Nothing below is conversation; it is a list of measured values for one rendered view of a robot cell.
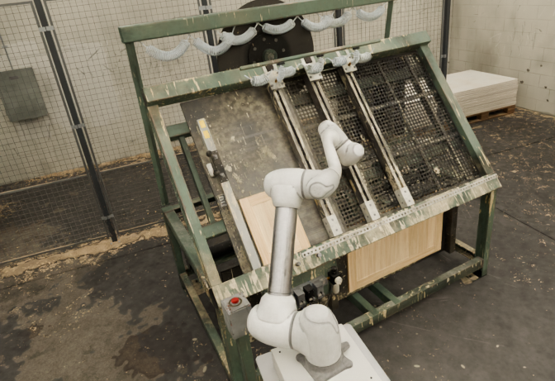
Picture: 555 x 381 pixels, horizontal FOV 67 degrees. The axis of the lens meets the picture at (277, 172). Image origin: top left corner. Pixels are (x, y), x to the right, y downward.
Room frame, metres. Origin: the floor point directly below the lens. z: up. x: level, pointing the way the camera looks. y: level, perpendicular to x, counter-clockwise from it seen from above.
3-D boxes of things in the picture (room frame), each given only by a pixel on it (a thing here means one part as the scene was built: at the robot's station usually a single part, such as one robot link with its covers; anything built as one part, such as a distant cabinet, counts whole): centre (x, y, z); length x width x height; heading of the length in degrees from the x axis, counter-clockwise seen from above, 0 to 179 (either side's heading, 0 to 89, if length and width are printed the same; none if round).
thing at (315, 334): (1.28, -0.09, 1.03); 0.18 x 0.16 x 0.22; 66
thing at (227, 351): (2.83, -0.31, 0.41); 2.20 x 1.38 x 0.83; 114
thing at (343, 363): (1.28, -0.12, 0.89); 0.22 x 0.18 x 0.06; 116
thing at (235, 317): (1.62, 0.28, 0.84); 0.12 x 0.12 x 0.18; 24
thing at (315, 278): (1.87, -0.09, 0.69); 0.50 x 0.14 x 0.24; 114
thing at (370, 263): (2.55, -0.82, 0.53); 0.90 x 0.02 x 0.55; 114
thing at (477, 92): (6.49, -2.62, 0.28); 2.45 x 1.03 x 0.56; 106
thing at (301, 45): (3.17, -0.04, 1.85); 0.80 x 0.06 x 0.80; 114
